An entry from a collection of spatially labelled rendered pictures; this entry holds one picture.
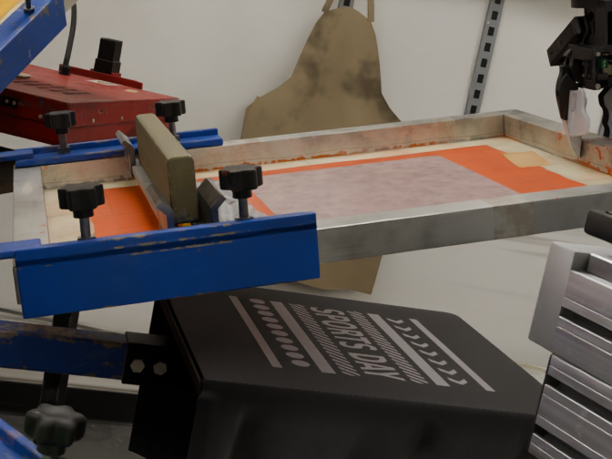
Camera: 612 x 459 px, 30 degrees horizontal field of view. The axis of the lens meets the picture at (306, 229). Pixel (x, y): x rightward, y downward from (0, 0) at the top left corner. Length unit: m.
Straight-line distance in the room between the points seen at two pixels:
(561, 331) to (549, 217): 0.30
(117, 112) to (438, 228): 1.37
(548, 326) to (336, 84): 2.55
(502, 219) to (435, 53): 2.42
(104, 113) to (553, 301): 1.57
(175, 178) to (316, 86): 2.25
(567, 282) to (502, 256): 2.86
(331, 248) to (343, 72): 2.33
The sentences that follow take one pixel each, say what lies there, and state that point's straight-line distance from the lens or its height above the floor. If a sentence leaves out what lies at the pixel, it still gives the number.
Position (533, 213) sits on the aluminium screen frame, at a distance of 1.25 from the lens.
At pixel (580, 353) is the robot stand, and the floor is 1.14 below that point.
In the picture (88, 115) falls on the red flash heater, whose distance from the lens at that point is 2.36.
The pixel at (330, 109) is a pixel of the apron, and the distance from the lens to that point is 3.50.
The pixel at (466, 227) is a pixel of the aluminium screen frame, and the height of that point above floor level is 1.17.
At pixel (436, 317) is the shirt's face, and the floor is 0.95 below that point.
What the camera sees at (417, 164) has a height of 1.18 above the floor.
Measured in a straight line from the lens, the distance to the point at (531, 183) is 1.49.
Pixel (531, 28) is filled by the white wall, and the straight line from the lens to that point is 3.75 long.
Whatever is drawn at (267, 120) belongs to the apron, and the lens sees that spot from 3.45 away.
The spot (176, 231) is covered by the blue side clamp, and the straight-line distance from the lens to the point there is 1.14.
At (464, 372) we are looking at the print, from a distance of 1.52.
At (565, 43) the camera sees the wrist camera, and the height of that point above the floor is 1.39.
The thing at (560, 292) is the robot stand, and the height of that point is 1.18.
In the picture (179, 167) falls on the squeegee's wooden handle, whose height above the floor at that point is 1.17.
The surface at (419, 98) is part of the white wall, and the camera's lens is 3.63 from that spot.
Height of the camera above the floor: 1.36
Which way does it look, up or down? 10 degrees down
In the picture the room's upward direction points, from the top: 11 degrees clockwise
